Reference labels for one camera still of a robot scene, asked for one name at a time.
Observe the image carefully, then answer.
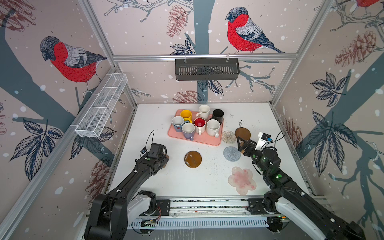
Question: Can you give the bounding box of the blue grey woven coaster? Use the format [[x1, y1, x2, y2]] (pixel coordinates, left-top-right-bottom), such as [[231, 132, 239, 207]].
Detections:
[[223, 147, 241, 162]]

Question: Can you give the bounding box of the pink flower shaped coaster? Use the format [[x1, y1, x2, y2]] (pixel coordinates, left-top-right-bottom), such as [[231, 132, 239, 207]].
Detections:
[[228, 167, 257, 196]]

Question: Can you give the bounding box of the glossy brown round coaster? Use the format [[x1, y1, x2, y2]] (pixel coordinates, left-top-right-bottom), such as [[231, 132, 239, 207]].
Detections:
[[184, 151, 202, 169]]

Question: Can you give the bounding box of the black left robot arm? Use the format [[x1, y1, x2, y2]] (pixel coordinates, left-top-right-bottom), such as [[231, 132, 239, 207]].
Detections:
[[84, 143, 169, 240]]

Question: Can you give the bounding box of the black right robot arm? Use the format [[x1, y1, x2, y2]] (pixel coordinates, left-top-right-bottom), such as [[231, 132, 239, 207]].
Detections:
[[237, 137, 366, 240]]

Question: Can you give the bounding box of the dark wooden round coaster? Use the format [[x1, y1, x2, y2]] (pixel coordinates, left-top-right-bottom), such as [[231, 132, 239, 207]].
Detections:
[[235, 127, 251, 141]]

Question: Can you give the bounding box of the multicolour zigzag woven coaster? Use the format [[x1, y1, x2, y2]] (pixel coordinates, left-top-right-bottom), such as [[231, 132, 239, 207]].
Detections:
[[222, 131, 237, 144]]

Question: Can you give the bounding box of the white mug front right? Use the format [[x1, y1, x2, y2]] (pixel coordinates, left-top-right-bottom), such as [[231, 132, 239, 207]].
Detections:
[[206, 119, 221, 138]]

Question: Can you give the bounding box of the pink tray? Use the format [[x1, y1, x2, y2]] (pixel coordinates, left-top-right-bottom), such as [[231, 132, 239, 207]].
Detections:
[[168, 124, 223, 146]]

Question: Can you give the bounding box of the black mug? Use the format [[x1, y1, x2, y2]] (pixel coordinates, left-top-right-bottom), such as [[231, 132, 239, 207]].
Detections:
[[212, 109, 224, 124]]

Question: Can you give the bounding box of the blue patterned mug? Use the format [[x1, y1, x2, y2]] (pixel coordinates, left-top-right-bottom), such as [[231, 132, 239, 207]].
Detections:
[[172, 116, 185, 133]]

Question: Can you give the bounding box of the lavender mug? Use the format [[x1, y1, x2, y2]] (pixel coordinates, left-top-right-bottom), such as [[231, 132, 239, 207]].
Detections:
[[182, 122, 195, 141]]

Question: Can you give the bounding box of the red inside white mug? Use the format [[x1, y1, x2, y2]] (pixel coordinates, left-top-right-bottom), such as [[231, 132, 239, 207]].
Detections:
[[194, 118, 206, 135]]

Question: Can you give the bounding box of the cream mug at back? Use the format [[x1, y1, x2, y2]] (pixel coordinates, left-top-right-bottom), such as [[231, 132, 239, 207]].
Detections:
[[196, 105, 211, 120]]

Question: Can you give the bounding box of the yellow mug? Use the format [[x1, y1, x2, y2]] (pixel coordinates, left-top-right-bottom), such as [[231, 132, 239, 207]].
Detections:
[[180, 110, 193, 123]]

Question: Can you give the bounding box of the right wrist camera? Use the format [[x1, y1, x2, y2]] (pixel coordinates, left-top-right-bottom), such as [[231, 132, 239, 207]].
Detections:
[[256, 132, 272, 150]]

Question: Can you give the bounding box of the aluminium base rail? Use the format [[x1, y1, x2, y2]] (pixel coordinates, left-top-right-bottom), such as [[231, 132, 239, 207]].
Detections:
[[128, 194, 331, 230]]

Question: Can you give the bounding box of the white wire mesh shelf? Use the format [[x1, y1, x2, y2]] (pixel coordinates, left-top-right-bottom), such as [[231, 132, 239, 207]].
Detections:
[[75, 73, 128, 138]]

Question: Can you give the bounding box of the black hanging wire basket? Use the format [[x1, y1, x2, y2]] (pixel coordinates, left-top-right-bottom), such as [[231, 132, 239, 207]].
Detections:
[[175, 59, 240, 81]]

